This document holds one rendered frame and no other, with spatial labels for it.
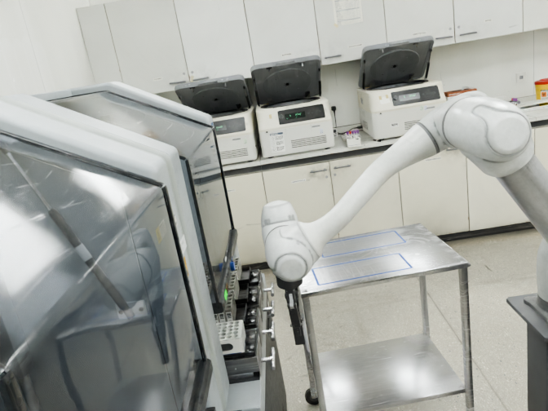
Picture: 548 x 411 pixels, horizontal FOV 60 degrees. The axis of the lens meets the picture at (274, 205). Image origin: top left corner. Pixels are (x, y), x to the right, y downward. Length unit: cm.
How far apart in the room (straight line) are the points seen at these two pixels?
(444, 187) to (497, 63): 124
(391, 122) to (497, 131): 257
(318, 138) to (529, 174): 251
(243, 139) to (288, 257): 254
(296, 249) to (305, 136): 253
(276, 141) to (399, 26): 128
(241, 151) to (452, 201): 167
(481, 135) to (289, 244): 49
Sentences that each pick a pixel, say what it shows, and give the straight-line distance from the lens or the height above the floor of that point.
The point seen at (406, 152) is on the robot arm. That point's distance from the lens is 132.
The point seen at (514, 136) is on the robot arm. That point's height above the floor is 136.
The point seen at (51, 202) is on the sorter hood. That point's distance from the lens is 77.
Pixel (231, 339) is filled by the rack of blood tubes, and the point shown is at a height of 86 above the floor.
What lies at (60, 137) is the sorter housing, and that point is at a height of 152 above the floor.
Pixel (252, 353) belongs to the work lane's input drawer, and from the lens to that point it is 144.
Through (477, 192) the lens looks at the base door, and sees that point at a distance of 400.
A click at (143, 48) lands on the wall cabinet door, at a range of 395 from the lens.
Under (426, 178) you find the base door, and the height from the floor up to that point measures 56.
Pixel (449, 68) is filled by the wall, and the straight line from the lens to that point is 444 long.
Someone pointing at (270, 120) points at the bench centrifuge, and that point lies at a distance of 361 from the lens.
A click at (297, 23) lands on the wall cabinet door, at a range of 384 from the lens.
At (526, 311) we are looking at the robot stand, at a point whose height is 70.
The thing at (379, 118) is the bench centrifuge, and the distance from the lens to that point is 366.
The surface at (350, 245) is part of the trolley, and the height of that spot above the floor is 82.
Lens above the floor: 160
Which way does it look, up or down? 17 degrees down
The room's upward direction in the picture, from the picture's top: 10 degrees counter-clockwise
